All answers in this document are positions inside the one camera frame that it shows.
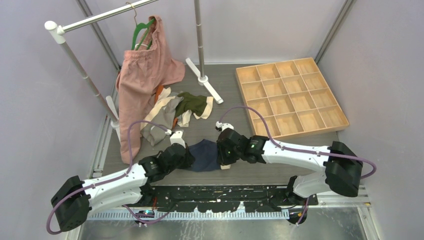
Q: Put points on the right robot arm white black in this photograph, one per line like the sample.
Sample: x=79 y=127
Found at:
x=335 y=168

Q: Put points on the navy underwear cream waistband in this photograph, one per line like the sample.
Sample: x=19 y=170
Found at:
x=205 y=154

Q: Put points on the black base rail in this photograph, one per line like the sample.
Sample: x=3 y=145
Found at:
x=216 y=198

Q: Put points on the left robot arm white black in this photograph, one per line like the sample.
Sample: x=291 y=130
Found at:
x=77 y=199

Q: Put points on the wooden compartment tray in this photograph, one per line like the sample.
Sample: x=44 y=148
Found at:
x=292 y=96

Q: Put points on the olive green underwear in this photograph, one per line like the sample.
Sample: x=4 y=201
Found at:
x=199 y=105

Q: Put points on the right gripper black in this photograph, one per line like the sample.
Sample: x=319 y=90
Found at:
x=224 y=160

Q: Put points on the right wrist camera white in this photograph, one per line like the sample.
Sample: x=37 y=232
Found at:
x=220 y=126

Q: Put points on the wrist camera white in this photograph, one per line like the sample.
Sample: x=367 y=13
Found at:
x=176 y=137
x=220 y=126

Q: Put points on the orange underwear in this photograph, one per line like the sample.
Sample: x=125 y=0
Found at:
x=158 y=93

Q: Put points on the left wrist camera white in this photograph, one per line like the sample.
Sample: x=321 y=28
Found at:
x=176 y=137

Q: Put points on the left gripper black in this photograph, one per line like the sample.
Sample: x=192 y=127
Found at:
x=189 y=159

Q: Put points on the pink trousers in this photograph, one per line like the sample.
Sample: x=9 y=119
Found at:
x=143 y=70

